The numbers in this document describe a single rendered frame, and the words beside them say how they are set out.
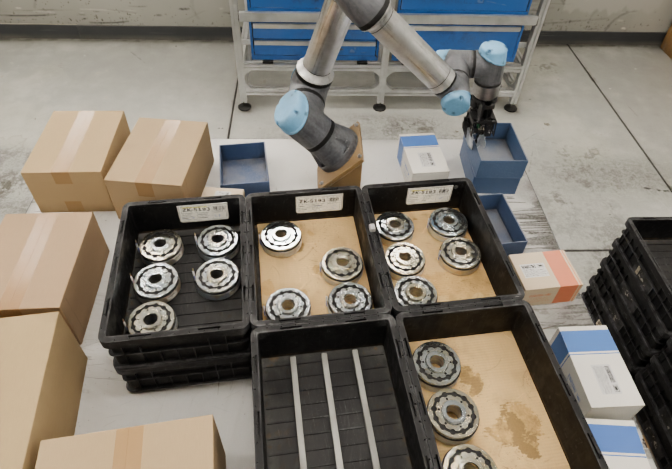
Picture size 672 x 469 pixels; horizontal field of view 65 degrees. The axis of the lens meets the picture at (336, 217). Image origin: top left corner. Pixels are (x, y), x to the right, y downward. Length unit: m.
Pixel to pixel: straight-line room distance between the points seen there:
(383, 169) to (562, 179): 1.51
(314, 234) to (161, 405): 0.55
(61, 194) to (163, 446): 0.92
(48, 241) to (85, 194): 0.28
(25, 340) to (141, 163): 0.61
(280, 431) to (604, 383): 0.72
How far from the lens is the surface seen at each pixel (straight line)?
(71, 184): 1.69
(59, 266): 1.41
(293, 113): 1.48
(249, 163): 1.80
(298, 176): 1.74
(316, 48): 1.51
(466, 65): 1.52
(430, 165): 1.69
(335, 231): 1.39
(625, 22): 4.59
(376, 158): 1.83
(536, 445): 1.18
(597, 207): 3.01
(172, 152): 1.64
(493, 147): 1.85
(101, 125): 1.81
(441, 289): 1.31
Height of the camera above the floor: 1.86
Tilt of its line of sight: 46 degrees down
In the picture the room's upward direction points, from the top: 3 degrees clockwise
